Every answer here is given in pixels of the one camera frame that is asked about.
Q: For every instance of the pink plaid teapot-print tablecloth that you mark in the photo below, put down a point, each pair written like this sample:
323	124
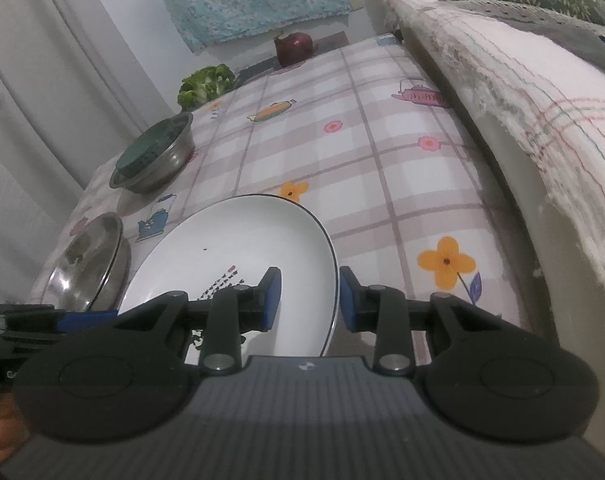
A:
372	160

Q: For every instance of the person's left hand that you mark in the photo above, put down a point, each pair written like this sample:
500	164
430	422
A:
0	425

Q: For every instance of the white curtain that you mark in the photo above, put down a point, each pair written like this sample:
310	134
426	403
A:
47	85

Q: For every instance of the green leafy lettuce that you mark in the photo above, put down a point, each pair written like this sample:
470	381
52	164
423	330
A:
205	85

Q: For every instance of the dull steel bowl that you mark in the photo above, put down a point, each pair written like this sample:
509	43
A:
170	162

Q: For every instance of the white plate with black rim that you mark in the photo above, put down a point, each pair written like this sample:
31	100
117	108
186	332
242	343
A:
242	240

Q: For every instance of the green bowl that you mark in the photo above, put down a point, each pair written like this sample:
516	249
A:
150	145

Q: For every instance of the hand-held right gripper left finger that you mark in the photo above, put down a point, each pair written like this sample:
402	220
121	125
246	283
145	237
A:
272	302

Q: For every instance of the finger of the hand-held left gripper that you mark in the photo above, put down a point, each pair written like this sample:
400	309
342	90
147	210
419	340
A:
82	321

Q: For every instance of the red cabbage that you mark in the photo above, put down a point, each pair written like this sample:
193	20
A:
295	49

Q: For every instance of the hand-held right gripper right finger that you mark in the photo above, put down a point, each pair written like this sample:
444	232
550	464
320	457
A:
349	305

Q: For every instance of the shiny steel bowl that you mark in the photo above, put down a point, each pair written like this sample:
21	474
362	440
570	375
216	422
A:
85	265

